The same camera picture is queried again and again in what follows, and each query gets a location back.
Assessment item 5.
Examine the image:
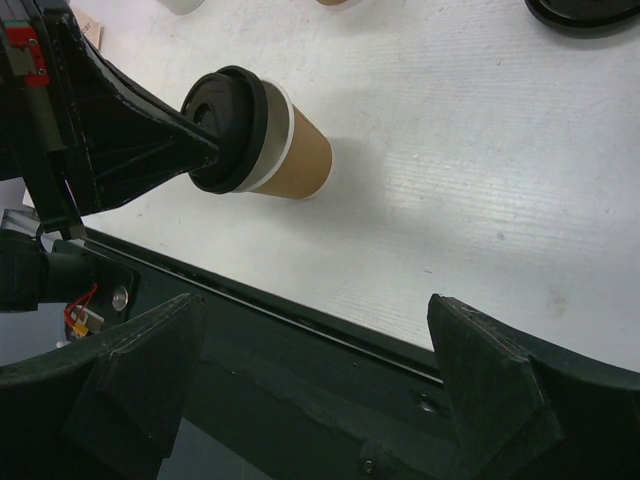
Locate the single brown paper cup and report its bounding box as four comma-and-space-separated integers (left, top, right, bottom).
235, 79, 333, 200

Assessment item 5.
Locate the black plastic cup lid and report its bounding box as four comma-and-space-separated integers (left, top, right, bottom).
524, 0, 639, 38
181, 66, 268, 194

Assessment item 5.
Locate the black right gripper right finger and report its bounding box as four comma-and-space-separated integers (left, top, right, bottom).
427, 295, 639, 479

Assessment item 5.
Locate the white cylindrical straw holder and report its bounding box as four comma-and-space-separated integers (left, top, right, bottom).
158, 0, 204, 16

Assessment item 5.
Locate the printed paper takeout bag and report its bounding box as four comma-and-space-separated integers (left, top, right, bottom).
76, 17, 104, 50

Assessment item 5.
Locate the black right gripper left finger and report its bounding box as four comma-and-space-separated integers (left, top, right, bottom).
1, 294, 205, 479

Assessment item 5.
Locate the stack of brown paper cups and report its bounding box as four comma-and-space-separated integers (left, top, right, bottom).
316, 0, 361, 9

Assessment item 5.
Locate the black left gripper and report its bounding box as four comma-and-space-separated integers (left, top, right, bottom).
1, 1, 219, 240

